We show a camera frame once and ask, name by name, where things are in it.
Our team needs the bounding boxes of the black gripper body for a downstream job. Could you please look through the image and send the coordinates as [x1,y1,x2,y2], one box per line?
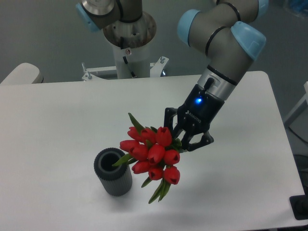
[177,84,224,135]

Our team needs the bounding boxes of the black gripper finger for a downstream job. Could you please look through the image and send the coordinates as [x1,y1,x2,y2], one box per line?
[164,106,184,139]
[180,130,214,152]

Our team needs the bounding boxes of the red tulip bouquet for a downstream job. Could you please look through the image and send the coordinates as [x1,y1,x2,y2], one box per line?
[112,113,182,204]

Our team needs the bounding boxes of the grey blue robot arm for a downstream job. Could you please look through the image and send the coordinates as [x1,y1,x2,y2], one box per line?
[76,0,269,152]

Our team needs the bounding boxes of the dark grey ribbed vase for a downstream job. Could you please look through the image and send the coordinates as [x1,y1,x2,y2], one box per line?
[93,148,132,196]

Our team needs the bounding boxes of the black box at table corner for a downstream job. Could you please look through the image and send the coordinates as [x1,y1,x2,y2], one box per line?
[289,195,308,220]

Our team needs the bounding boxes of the white chair armrest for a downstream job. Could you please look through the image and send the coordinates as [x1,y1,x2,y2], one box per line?
[0,63,44,86]

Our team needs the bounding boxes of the black cable on pedestal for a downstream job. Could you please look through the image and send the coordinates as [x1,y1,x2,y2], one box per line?
[122,55,137,78]

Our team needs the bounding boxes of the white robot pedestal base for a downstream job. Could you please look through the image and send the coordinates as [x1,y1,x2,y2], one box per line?
[82,12,169,81]

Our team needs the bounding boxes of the white furniture frame right edge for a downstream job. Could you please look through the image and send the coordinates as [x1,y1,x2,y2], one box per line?
[283,82,308,128]

